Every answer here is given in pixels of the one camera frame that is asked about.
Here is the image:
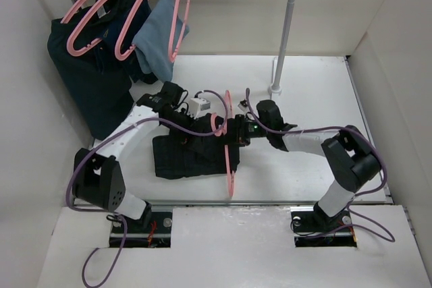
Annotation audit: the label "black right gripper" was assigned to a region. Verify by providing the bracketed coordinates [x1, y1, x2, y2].
[218, 114, 271, 147]

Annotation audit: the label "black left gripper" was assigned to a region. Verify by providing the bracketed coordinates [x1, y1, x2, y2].
[163, 109, 207, 153]

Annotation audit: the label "black trousers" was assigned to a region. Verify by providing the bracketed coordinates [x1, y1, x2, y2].
[152, 134, 240, 180]

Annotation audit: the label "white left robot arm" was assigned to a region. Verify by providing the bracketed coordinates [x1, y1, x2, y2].
[66, 82, 192, 232]

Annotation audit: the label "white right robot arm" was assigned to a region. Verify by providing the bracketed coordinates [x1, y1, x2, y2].
[225, 100, 385, 233]

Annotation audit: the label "dark green hanging trousers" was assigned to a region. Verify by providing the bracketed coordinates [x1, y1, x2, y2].
[47, 19, 134, 140]

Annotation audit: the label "white rack base foot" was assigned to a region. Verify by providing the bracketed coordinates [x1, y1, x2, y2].
[268, 57, 283, 99]

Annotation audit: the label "light blue hanging garment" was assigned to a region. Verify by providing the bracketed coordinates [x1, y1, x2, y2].
[132, 0, 175, 82]

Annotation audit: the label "grey right rack pole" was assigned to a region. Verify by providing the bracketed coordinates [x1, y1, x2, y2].
[271, 0, 303, 90]

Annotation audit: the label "dark navy hanging garment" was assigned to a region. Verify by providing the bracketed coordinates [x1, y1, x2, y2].
[94, 0, 158, 84]

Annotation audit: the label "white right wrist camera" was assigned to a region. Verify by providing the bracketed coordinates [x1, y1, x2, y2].
[238, 100, 248, 110]

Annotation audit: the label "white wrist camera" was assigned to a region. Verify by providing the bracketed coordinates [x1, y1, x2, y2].
[188, 97, 211, 118]
[238, 100, 248, 110]

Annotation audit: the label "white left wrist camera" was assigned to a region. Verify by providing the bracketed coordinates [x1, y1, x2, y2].
[188, 97, 211, 118]

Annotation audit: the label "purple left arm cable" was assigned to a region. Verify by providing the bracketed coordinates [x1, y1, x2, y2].
[65, 89, 230, 288]

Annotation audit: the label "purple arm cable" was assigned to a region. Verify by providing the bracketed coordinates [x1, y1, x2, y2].
[244, 88, 396, 243]
[65, 89, 230, 288]

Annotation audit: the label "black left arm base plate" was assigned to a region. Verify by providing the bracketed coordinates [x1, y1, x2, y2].
[106, 210, 173, 248]

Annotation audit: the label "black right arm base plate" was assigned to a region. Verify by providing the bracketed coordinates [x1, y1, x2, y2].
[290, 209, 357, 248]

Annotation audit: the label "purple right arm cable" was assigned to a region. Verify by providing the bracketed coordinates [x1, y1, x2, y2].
[244, 88, 396, 243]

